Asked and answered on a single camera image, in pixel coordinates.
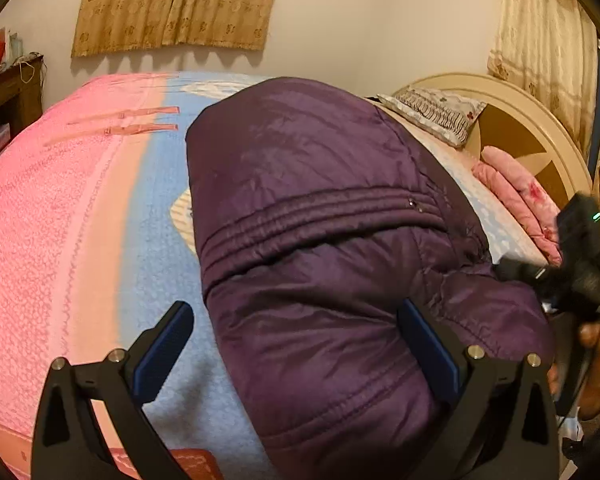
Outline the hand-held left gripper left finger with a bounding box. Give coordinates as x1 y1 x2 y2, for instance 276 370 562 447
30 301 195 480

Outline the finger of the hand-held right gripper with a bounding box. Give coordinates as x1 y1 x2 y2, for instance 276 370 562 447
495 254 548 286

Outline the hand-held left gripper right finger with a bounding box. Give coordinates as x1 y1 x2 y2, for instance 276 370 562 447
396 298 561 480

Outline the purple padded jacket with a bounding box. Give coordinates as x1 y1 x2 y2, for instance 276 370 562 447
186 76 556 480

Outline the pink floral folded quilt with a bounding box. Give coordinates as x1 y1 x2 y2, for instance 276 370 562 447
472 146 566 266

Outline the cream round headboard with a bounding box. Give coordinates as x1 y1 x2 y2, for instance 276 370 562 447
391 72 595 211

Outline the pink and blue bed blanket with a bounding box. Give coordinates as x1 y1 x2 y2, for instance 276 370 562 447
0 71 551 480

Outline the striped grey pillow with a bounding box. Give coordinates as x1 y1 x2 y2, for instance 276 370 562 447
380 86 488 148

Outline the beige patterned curtain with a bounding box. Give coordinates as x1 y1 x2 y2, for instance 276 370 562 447
486 0 600 286
71 0 287 58

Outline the brown wooden desk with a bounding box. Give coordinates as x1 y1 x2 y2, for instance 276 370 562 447
0 54 46 173

